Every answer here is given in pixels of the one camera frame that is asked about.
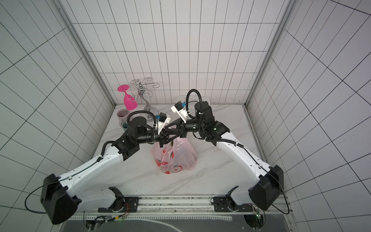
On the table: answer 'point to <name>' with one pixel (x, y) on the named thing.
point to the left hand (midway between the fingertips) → (177, 136)
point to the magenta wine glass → (130, 102)
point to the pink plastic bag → (175, 155)
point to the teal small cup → (125, 125)
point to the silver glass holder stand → (143, 94)
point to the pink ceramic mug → (122, 115)
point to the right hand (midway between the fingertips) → (167, 125)
